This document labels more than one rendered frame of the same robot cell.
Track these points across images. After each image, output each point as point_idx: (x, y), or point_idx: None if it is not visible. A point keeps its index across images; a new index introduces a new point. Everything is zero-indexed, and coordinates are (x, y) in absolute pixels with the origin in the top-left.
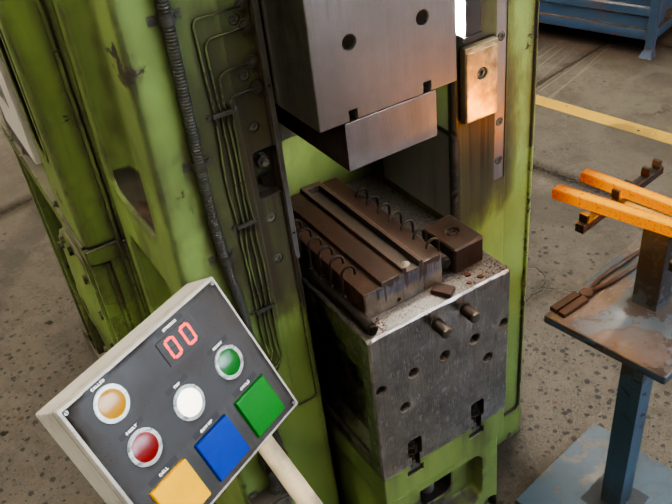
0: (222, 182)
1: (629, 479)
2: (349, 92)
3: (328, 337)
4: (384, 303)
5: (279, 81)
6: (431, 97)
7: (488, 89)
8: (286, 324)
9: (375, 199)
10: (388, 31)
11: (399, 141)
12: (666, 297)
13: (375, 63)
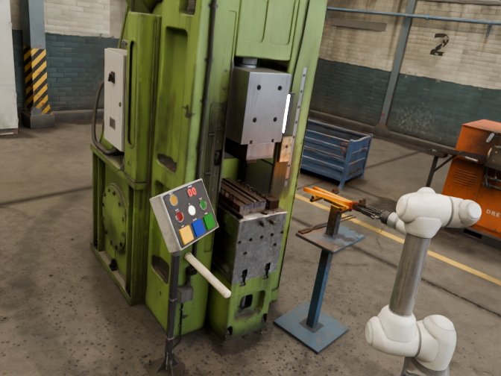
0: (204, 156)
1: (317, 313)
2: (251, 134)
3: (219, 229)
4: (245, 212)
5: (229, 129)
6: (273, 144)
7: (287, 152)
8: None
9: None
10: (265, 120)
11: (261, 155)
12: (336, 233)
13: (259, 128)
